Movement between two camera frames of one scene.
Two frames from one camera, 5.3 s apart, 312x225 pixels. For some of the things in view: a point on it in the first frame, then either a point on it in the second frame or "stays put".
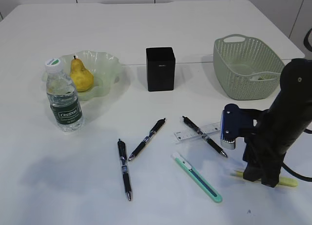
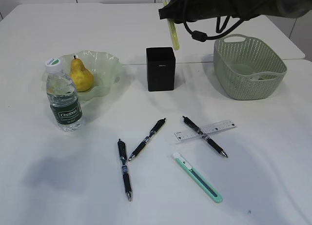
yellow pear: [82, 77] stays put
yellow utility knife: [284, 181] to [172, 27]
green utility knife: [203, 182] stays put
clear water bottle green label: [63, 97] stays put
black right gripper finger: [253, 171] to [176, 10]
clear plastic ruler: [189, 134] stays put
